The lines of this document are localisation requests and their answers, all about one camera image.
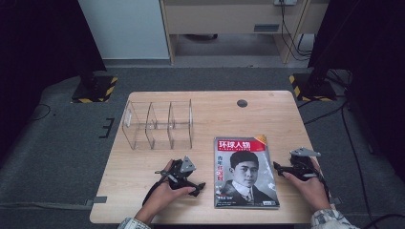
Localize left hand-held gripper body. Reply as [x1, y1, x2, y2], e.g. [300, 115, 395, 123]
[155, 155, 198, 193]

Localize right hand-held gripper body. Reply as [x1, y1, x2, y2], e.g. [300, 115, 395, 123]
[281, 146, 322, 182]

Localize magazine with portrait cover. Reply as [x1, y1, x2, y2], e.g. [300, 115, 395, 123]
[213, 134, 281, 210]

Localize clear acrylic file rack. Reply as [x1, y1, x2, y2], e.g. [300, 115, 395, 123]
[121, 98, 195, 152]

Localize person's left hand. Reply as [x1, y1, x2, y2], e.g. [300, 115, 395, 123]
[136, 158, 197, 224]

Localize person's right hand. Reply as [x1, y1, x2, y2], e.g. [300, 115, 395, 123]
[281, 156, 332, 213]

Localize black stand base, striped edge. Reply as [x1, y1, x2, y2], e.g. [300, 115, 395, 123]
[71, 74, 119, 104]
[288, 73, 338, 103]

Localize dark curtain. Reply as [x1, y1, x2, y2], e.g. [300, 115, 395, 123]
[0, 0, 107, 160]
[307, 0, 405, 175]

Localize beige wooden desk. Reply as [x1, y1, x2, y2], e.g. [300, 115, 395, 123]
[159, 0, 330, 67]

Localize white panel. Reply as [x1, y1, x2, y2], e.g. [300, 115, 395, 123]
[77, 0, 170, 61]

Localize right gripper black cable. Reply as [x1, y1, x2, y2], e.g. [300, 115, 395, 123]
[313, 171, 331, 202]

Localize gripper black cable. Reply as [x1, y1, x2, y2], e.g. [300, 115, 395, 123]
[141, 177, 169, 206]
[313, 171, 331, 202]

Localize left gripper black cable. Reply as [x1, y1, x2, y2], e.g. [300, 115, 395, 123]
[141, 177, 169, 206]

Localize long black floor cable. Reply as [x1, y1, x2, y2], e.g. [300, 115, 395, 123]
[340, 103, 375, 222]

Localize black cables from power strip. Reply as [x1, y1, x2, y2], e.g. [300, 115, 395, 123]
[279, 3, 315, 62]

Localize thin black floor cable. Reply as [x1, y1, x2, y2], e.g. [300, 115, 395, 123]
[29, 102, 53, 122]

